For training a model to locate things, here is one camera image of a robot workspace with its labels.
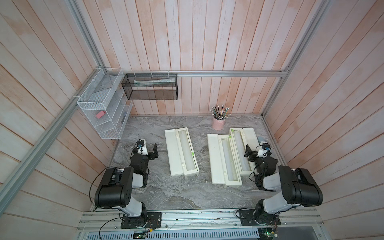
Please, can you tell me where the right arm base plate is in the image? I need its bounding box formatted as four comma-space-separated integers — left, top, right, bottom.
235, 209, 281, 227

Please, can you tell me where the cream dispenser lid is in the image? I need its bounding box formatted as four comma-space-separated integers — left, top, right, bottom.
207, 134, 225, 185
243, 128, 260, 152

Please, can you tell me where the cream dispenser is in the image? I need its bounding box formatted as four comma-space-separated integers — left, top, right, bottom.
218, 135, 242, 188
176, 128, 200, 178

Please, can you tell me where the pink eraser block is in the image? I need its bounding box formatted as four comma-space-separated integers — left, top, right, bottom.
96, 111, 106, 119

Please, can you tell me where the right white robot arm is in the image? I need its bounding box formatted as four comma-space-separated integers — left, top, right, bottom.
244, 145, 324, 226

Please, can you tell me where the black wire basket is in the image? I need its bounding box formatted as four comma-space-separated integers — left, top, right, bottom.
122, 73, 179, 101

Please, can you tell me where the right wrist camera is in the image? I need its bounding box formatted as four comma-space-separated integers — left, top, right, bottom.
256, 142, 272, 158

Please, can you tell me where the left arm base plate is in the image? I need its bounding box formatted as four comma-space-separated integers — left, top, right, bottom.
121, 212, 162, 230

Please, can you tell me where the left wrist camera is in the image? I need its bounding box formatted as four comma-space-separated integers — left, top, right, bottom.
133, 139, 148, 156

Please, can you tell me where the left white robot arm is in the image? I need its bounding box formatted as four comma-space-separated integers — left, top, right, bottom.
94, 139, 159, 222

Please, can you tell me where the aluminium front rail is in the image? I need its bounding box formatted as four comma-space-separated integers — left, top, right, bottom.
76, 208, 325, 233

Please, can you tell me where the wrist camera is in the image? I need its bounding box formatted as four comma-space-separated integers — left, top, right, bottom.
133, 139, 148, 156
256, 142, 272, 158

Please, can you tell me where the thin plastic wrap roll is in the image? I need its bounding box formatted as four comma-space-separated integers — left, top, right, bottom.
178, 128, 197, 174

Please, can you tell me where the white wire shelf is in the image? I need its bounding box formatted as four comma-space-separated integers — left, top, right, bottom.
77, 68, 133, 140

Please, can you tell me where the bundle of pencils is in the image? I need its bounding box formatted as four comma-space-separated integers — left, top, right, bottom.
211, 105, 231, 120

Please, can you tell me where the thick plastic wrap roll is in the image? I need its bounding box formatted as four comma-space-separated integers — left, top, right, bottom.
222, 139, 238, 182

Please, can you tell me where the pink pencil cup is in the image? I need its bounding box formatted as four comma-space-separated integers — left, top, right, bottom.
212, 118, 226, 131

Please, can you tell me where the blue stapler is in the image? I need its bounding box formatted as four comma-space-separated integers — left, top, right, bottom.
257, 137, 269, 145

